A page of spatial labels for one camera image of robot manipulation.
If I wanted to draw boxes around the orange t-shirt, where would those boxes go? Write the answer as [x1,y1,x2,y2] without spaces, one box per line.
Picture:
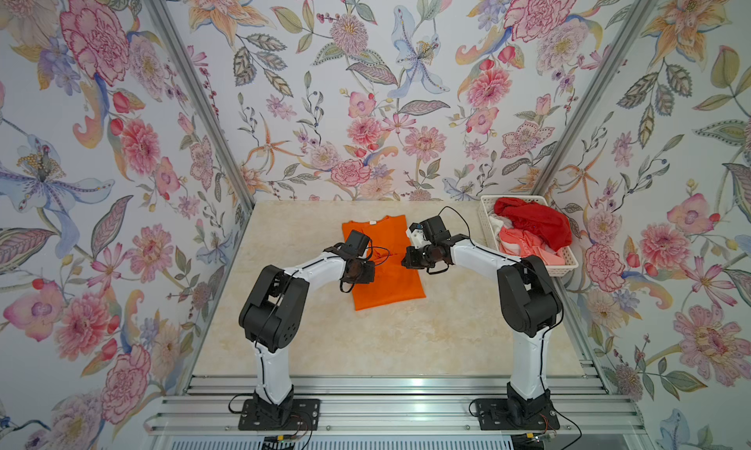
[342,215,426,311]

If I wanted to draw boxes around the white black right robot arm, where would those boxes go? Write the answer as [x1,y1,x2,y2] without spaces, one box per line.
[402,230,563,428]

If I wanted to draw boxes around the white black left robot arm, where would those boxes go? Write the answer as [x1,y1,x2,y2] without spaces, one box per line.
[239,232,376,424]

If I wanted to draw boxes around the white garment in basket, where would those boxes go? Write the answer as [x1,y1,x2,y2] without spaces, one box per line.
[488,213,514,240]

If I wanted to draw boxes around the white plastic laundry basket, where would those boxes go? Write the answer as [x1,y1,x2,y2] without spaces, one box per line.
[478,195,579,277]

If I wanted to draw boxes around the pink t-shirt in basket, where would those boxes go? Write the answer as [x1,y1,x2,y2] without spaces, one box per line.
[497,228,566,266]

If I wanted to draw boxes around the red t-shirt in basket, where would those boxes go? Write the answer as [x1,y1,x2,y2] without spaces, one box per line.
[493,198,572,250]

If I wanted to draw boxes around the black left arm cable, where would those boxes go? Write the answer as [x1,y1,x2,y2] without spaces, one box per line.
[338,243,393,293]

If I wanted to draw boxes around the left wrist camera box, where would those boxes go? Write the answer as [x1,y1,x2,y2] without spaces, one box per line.
[343,230,372,257]

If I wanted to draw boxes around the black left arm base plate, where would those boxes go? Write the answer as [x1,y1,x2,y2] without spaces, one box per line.
[238,393,322,432]

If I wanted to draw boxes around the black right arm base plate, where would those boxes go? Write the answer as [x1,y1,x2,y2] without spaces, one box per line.
[469,394,561,434]

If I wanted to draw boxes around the left rear aluminium corner post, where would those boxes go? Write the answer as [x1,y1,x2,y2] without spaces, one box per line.
[144,0,254,212]

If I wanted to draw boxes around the aluminium corner post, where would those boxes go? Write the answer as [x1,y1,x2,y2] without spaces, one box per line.
[531,0,659,196]
[144,0,254,212]

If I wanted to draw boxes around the front aluminium rail frame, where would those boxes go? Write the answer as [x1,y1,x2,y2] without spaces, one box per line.
[145,361,654,449]

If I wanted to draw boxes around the right rear aluminium corner post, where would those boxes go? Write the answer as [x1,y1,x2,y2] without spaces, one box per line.
[531,0,659,196]

